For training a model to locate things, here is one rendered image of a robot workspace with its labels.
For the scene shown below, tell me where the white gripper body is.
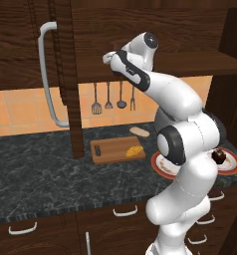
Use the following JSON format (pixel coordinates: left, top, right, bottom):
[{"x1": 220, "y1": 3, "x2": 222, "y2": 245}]
[{"x1": 102, "y1": 51, "x2": 119, "y2": 66}]

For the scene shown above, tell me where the dark wood open cabinet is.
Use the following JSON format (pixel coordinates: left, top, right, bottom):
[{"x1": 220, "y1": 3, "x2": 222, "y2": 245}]
[{"x1": 71, "y1": 0, "x2": 229, "y2": 84}]

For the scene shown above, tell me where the dark wood cabinet door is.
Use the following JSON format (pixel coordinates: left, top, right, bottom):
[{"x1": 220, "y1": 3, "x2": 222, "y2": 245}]
[{"x1": 48, "y1": 0, "x2": 86, "y2": 159}]

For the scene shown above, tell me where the wooden cutting board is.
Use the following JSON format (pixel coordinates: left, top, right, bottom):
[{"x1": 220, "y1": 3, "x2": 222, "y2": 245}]
[{"x1": 90, "y1": 134, "x2": 147, "y2": 166}]

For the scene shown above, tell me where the yellow croissant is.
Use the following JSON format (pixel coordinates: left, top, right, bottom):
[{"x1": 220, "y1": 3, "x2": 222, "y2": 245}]
[{"x1": 124, "y1": 144, "x2": 144, "y2": 158}]

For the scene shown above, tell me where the dark wood tall side cabinet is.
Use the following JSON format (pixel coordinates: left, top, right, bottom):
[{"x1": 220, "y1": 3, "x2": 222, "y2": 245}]
[{"x1": 204, "y1": 7, "x2": 237, "y2": 155}]

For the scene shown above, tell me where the grey hanging small spatula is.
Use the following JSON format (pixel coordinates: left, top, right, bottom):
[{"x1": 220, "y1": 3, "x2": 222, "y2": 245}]
[{"x1": 104, "y1": 82, "x2": 114, "y2": 111}]

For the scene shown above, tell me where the grey hanging ladle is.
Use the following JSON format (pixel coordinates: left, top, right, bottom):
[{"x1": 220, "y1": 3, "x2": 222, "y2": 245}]
[{"x1": 116, "y1": 81, "x2": 127, "y2": 110}]

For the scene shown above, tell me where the grey hanging fork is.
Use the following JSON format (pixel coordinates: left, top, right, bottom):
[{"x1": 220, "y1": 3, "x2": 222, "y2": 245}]
[{"x1": 129, "y1": 84, "x2": 137, "y2": 112}]

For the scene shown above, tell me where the grey hanging slotted spatula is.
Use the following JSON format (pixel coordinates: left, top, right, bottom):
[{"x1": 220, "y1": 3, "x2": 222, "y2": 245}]
[{"x1": 91, "y1": 82, "x2": 103, "y2": 116}]

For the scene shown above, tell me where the pale long bread roll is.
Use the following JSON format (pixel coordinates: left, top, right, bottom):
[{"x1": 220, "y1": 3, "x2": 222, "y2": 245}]
[{"x1": 128, "y1": 126, "x2": 151, "y2": 138}]

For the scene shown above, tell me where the dark wood shelf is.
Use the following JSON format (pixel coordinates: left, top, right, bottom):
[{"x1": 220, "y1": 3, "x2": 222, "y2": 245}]
[{"x1": 152, "y1": 49, "x2": 237, "y2": 78}]

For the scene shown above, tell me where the red rimmed white plate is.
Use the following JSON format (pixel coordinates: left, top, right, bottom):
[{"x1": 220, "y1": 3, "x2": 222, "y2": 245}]
[
  {"x1": 207, "y1": 146, "x2": 237, "y2": 176},
  {"x1": 150, "y1": 150, "x2": 184, "y2": 180}
]

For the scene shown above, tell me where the dark chocolate cupcake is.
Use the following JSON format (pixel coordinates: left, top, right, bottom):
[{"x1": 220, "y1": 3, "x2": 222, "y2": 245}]
[{"x1": 211, "y1": 148, "x2": 226, "y2": 165}]

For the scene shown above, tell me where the dark wood drawer front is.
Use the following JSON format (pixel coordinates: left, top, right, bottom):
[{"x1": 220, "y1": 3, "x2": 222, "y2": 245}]
[
  {"x1": 76, "y1": 200, "x2": 152, "y2": 233},
  {"x1": 0, "y1": 213, "x2": 65, "y2": 255}
]

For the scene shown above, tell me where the long grey door handle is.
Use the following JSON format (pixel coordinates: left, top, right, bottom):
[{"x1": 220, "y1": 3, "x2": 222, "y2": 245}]
[{"x1": 37, "y1": 21, "x2": 71, "y2": 128}]

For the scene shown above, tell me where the dark wood wall cabinet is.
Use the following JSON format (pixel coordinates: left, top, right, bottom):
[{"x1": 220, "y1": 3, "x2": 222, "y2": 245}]
[{"x1": 0, "y1": 0, "x2": 63, "y2": 92}]

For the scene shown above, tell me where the grey drawer handle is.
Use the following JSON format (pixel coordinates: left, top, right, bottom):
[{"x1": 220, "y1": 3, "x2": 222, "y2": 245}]
[
  {"x1": 195, "y1": 214, "x2": 217, "y2": 226},
  {"x1": 7, "y1": 221, "x2": 39, "y2": 236},
  {"x1": 112, "y1": 204, "x2": 139, "y2": 218},
  {"x1": 208, "y1": 190, "x2": 226, "y2": 202},
  {"x1": 186, "y1": 234, "x2": 209, "y2": 246}
]

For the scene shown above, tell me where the grey vertical door handle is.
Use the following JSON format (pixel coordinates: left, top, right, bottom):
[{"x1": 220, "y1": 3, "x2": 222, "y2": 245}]
[{"x1": 85, "y1": 231, "x2": 92, "y2": 255}]

